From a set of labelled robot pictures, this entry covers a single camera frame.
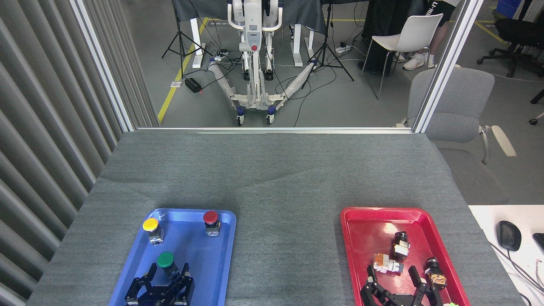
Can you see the blue plastic tray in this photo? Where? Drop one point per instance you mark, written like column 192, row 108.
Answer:
column 208, row 267

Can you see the black power box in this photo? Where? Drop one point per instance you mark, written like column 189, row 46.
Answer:
column 193, row 85

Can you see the black office chair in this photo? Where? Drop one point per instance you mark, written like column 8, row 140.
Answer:
column 516, row 32

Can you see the green push button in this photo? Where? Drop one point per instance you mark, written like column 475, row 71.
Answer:
column 165, row 259

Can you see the white side desk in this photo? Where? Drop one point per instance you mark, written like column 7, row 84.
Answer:
column 493, row 216

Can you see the table with dark cloth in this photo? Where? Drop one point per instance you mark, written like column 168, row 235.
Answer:
column 304, row 12

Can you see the red plastic tray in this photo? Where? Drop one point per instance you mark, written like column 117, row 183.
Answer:
column 369, row 233

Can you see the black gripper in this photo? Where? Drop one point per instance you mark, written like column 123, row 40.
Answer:
column 161, row 295
column 401, row 302

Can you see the black keyboard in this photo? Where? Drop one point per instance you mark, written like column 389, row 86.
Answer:
column 539, row 241

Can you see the red push button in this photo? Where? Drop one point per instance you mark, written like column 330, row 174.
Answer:
column 210, row 217

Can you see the yellow push button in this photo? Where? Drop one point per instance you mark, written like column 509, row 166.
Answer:
column 150, row 225

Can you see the blue bin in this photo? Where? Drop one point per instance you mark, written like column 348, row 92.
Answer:
column 508, row 7

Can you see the black computer mouse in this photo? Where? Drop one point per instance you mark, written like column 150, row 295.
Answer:
column 508, row 236

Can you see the white power strip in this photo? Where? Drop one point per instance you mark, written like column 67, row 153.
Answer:
column 343, row 48

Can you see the grey office chair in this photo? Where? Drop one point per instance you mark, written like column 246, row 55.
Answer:
column 459, row 102

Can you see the silver frame post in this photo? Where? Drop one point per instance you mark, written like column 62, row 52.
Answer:
column 100, row 59
column 446, row 63

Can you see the silver frame rail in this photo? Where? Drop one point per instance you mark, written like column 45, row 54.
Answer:
column 276, row 129

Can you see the white plastic chair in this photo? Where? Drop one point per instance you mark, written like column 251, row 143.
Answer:
column 418, row 32

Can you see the white stand on wheels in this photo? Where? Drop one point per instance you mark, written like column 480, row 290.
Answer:
column 253, row 25

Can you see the orange white switch block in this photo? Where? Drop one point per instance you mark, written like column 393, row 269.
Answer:
column 384, row 263

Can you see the black tripod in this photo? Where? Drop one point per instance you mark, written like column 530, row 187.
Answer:
column 326, row 46
column 182, row 38

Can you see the office chair base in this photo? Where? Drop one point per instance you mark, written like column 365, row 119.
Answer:
column 536, row 98

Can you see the black white selector switch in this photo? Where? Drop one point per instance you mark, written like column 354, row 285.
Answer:
column 400, row 245

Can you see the black orange selector switch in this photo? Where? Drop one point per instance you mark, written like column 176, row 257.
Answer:
column 437, row 278

